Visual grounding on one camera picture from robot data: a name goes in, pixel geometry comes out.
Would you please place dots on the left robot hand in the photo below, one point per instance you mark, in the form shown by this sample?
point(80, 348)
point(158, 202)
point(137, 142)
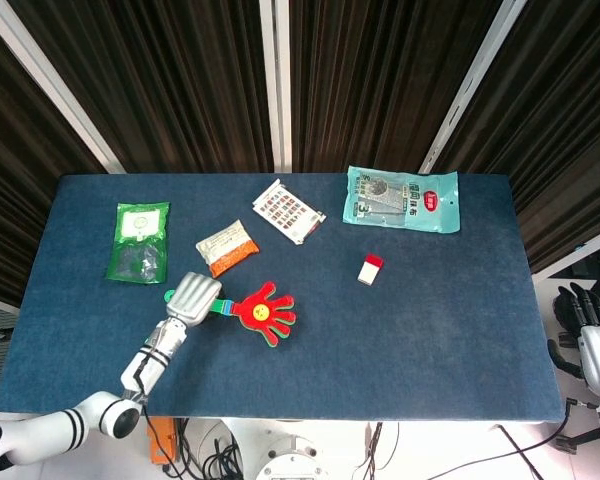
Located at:
point(192, 297)

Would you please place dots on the red green hand clapper toy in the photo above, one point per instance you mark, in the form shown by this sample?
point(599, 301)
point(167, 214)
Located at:
point(262, 312)

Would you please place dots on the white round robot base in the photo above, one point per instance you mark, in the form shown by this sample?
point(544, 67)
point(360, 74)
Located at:
point(290, 460)

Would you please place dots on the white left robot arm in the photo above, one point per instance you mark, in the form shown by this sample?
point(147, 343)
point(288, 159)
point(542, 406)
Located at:
point(150, 360)

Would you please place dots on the orange white snack packet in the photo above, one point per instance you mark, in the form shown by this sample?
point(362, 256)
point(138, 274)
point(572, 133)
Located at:
point(227, 247)

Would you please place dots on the green clear plastic bag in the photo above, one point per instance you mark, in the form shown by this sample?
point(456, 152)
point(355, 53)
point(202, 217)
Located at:
point(140, 240)

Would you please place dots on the white packet with coloured squares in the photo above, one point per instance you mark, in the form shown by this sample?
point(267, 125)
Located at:
point(287, 212)

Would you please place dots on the orange box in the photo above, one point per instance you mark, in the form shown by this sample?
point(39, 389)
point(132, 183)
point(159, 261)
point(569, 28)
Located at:
point(160, 442)

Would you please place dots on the small red white box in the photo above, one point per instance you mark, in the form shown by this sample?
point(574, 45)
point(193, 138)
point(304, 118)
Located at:
point(369, 272)

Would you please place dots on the blue table cloth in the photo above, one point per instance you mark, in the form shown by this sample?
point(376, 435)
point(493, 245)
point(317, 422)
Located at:
point(380, 350)

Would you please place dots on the dark brown pleated curtain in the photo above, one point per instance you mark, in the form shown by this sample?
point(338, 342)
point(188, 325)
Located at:
point(170, 85)
point(380, 80)
point(565, 150)
point(15, 175)

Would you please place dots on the teal dishcloth package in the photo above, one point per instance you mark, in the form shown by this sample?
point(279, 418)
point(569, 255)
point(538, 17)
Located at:
point(405, 202)

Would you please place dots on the white frame beam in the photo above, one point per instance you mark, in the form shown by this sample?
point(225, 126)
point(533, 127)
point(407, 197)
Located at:
point(575, 259)

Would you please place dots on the white frame post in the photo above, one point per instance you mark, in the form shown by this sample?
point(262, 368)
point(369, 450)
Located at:
point(276, 85)
point(55, 85)
point(472, 90)

